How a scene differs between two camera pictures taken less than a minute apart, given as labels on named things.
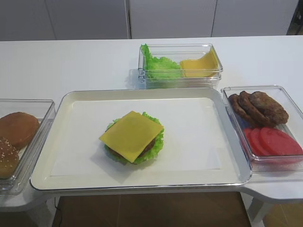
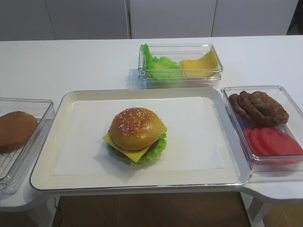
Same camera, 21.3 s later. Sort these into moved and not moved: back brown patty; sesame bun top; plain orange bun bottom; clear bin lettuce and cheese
Moved: sesame bun top
Not moved: back brown patty; clear bin lettuce and cheese; plain orange bun bottom
